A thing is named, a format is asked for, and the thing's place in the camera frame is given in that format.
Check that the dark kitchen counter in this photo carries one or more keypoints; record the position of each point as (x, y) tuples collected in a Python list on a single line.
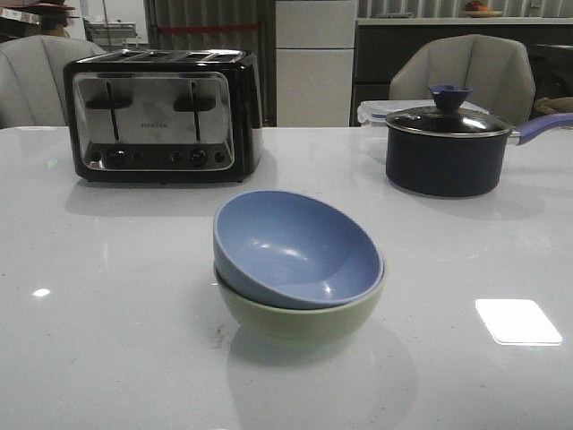
[(401, 59)]

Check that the dark blue saucepan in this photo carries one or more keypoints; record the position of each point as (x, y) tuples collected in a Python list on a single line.
[(457, 166)]

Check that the blue bowl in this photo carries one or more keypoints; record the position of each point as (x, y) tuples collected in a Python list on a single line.
[(291, 251)]

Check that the green bowl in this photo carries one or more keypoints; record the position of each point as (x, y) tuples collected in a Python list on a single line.
[(300, 328)]

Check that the beige armchair left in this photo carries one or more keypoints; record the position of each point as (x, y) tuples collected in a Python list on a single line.
[(32, 78)]

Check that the glass pot lid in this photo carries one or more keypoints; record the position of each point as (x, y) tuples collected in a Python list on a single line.
[(446, 117)]

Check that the beige armchair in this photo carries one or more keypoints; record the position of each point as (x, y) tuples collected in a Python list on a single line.
[(32, 78), (497, 69)]

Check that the beige armchair right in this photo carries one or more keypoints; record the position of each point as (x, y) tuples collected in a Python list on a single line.
[(497, 69)]

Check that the white refrigerator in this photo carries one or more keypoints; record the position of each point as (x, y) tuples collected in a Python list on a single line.
[(314, 54)]

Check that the clear plastic container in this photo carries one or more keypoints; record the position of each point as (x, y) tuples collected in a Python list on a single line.
[(373, 112)]

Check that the black chrome four-slot toaster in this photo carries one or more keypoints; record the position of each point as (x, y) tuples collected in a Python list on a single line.
[(165, 116)]

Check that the metal trolley cart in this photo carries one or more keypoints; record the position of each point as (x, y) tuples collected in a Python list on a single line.
[(105, 28)]

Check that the red barrier belt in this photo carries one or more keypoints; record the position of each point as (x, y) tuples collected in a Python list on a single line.
[(210, 29)]

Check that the fruit bowl on counter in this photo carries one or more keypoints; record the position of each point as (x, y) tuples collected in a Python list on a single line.
[(478, 9)]

